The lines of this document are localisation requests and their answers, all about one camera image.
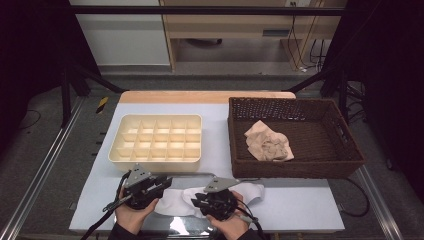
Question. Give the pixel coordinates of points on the person's left hand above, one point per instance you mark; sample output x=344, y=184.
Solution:
x=131, y=220

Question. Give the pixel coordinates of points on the cream divided storage box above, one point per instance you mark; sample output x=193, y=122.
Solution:
x=156, y=166

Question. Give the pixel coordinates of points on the black metal stand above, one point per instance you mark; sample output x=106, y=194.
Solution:
x=343, y=96
x=66, y=100

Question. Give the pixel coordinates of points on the white cabinet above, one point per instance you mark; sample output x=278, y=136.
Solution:
x=123, y=43

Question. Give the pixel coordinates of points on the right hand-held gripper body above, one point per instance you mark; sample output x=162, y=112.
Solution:
x=220, y=205

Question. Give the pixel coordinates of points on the person's right hand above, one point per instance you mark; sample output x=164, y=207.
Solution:
x=233, y=228

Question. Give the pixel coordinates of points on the brown wicker basket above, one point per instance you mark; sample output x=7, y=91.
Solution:
x=320, y=140

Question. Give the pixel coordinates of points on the clear plastic lid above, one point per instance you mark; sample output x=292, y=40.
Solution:
x=190, y=181

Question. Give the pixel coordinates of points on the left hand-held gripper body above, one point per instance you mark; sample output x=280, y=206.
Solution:
x=138, y=176

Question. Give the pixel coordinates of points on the aluminium floor rail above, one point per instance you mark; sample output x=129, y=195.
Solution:
x=36, y=173
x=380, y=203

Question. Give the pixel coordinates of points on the light wooden desk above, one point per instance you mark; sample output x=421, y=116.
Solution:
x=233, y=25

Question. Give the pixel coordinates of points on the black curtain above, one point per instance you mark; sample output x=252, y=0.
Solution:
x=26, y=50
x=393, y=66

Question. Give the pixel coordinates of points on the yellow black tape piece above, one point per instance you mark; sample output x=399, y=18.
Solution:
x=102, y=105

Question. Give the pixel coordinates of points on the black metal crossbar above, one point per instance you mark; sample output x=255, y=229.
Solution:
x=200, y=10

